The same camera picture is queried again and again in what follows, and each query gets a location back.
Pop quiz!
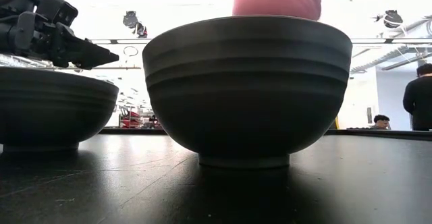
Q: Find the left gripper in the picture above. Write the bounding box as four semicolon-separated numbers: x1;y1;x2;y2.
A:
0;10;120;71

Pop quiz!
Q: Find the black bowl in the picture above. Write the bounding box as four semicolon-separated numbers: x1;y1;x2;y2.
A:
142;15;353;169

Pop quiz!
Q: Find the long ceiling light bar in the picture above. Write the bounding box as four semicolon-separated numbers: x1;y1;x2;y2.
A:
89;37;432;45

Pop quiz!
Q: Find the red rack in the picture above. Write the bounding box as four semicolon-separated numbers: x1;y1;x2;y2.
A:
118;107;142;130

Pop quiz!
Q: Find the person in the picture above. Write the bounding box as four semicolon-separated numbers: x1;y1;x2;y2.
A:
402;63;432;132
370;114;392;131

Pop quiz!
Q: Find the black hanging ring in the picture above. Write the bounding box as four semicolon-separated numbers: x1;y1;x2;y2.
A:
122;45;140;57

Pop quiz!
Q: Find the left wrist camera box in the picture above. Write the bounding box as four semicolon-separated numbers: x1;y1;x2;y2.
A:
36;0;80;28

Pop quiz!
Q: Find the black ceiling cable reel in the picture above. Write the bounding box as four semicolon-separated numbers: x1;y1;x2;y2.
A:
122;10;149;38
373;9;404;30

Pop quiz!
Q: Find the grey ceiling duct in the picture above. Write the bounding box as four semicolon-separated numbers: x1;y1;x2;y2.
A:
350;45;432;75

